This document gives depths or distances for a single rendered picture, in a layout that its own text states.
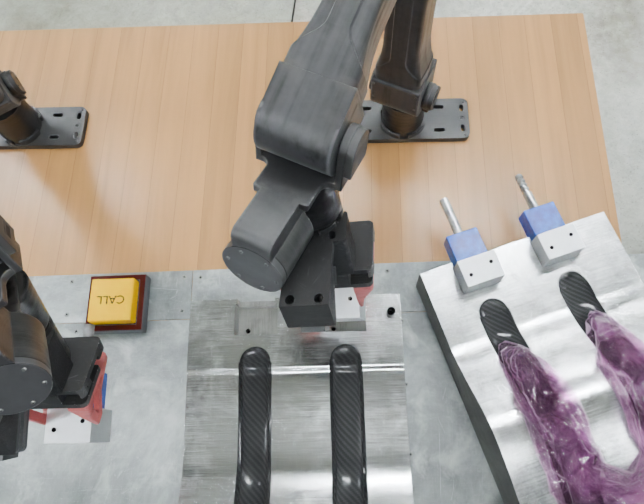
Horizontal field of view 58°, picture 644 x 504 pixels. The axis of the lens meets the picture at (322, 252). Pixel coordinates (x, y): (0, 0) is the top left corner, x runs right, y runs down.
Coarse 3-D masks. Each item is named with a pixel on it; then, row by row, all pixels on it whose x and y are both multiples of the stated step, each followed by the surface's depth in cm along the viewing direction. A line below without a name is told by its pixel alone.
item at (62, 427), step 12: (84, 324) 68; (84, 336) 67; (60, 408) 62; (48, 420) 62; (60, 420) 62; (72, 420) 62; (84, 420) 63; (108, 420) 66; (48, 432) 62; (60, 432) 62; (72, 432) 62; (84, 432) 62; (96, 432) 63; (108, 432) 66
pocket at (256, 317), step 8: (240, 304) 74; (248, 304) 74; (256, 304) 74; (264, 304) 74; (272, 304) 74; (240, 312) 75; (248, 312) 75; (256, 312) 75; (264, 312) 75; (272, 312) 75; (240, 320) 74; (248, 320) 74; (256, 320) 74; (264, 320) 74; (272, 320) 74; (240, 328) 74; (248, 328) 74; (256, 328) 74; (264, 328) 74; (272, 328) 74
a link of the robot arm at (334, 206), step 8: (320, 192) 50; (328, 192) 51; (336, 192) 52; (320, 200) 51; (328, 200) 52; (336, 200) 53; (312, 208) 51; (320, 208) 51; (328, 208) 52; (336, 208) 53; (312, 216) 52; (320, 216) 52; (328, 216) 53; (336, 216) 54; (312, 224) 53; (320, 224) 53; (328, 224) 53
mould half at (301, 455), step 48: (192, 336) 71; (240, 336) 71; (288, 336) 71; (336, 336) 70; (384, 336) 70; (192, 384) 70; (288, 384) 69; (384, 384) 68; (192, 432) 68; (288, 432) 67; (384, 432) 67; (192, 480) 66; (288, 480) 66; (384, 480) 65
